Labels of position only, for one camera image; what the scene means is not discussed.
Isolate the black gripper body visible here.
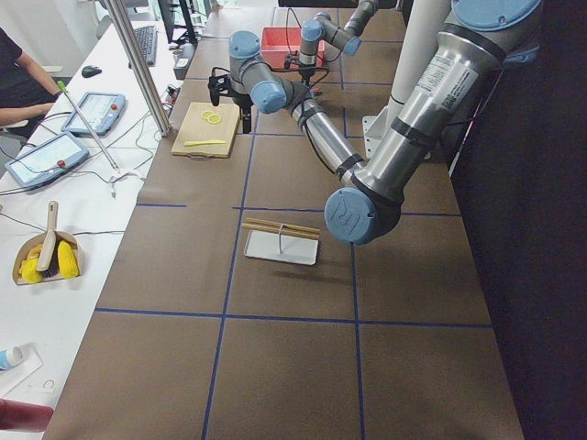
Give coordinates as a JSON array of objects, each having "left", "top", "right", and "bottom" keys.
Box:
[
  {"left": 207, "top": 67, "right": 253, "bottom": 134},
  {"left": 283, "top": 52, "right": 329, "bottom": 96}
]

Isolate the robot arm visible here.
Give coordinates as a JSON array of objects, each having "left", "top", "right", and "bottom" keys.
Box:
[
  {"left": 297, "top": 0, "right": 380, "bottom": 86},
  {"left": 208, "top": 1, "right": 543, "bottom": 245}
]

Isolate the lower lemon slice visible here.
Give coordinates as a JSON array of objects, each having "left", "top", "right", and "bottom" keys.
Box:
[{"left": 207, "top": 114, "right": 222, "bottom": 125}]

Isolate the pink plastic bin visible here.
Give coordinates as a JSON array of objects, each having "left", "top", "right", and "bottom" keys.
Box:
[{"left": 260, "top": 27, "right": 326, "bottom": 69}]

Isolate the wooden cutting board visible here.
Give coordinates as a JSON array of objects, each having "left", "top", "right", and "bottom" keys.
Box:
[{"left": 171, "top": 102, "right": 240, "bottom": 159}]

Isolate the yellow plastic knife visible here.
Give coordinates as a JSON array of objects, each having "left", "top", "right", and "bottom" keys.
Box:
[{"left": 183, "top": 139, "right": 226, "bottom": 147}]

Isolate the black keyboard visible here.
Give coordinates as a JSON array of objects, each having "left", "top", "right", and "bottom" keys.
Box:
[{"left": 133, "top": 25, "right": 158, "bottom": 67}]

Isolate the far teach pendant tablet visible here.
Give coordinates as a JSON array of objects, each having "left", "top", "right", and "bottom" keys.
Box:
[{"left": 61, "top": 92, "right": 127, "bottom": 138}]

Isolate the teach pendant tablet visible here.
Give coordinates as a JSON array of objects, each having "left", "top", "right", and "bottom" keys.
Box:
[
  {"left": 61, "top": 92, "right": 127, "bottom": 138},
  {"left": 5, "top": 132, "right": 90, "bottom": 188}
]

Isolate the black computer mouse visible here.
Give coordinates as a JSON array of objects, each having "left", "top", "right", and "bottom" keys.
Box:
[{"left": 82, "top": 65, "right": 102, "bottom": 79}]

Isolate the metal rod green tip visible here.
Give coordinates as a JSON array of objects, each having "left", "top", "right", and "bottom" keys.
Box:
[{"left": 57, "top": 81, "right": 121, "bottom": 174}]

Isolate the white towel rack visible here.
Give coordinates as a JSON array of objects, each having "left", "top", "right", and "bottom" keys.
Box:
[{"left": 241, "top": 217, "right": 320, "bottom": 266}]

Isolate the near teach pendant tablet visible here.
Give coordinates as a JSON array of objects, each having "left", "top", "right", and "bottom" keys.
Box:
[{"left": 5, "top": 132, "right": 90, "bottom": 188}]

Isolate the seated person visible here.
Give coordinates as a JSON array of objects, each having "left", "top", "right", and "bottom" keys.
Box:
[{"left": 1, "top": 29, "right": 61, "bottom": 138}]

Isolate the dustpan with brush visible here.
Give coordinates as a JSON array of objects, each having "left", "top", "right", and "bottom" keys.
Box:
[{"left": 12, "top": 201, "right": 83, "bottom": 285}]

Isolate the yellow cloth in dustpan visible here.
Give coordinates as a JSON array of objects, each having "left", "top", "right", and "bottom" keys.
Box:
[{"left": 17, "top": 240, "right": 81, "bottom": 283}]

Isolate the white blue tube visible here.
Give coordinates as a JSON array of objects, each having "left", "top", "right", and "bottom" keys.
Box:
[{"left": 0, "top": 346, "right": 24, "bottom": 372}]

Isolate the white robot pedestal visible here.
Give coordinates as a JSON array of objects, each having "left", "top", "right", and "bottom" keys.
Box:
[{"left": 362, "top": 0, "right": 451, "bottom": 159}]

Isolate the aluminium frame post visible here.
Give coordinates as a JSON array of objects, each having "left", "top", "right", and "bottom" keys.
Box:
[{"left": 104, "top": 0, "right": 172, "bottom": 138}]

